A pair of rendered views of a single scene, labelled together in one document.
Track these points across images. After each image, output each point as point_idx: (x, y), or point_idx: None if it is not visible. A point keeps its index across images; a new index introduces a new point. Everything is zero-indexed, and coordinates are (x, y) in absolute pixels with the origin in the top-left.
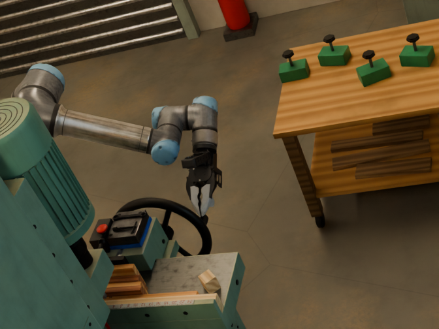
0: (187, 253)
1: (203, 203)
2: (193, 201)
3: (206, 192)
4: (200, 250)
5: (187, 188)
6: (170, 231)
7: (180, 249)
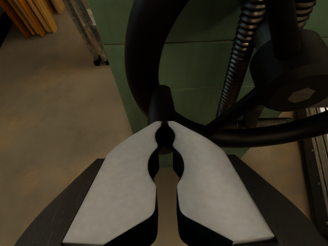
0: (215, 120)
1: (143, 136)
2: (208, 145)
3: (118, 182)
4: (178, 114)
5: (292, 221)
6: (263, 73)
7: (230, 107)
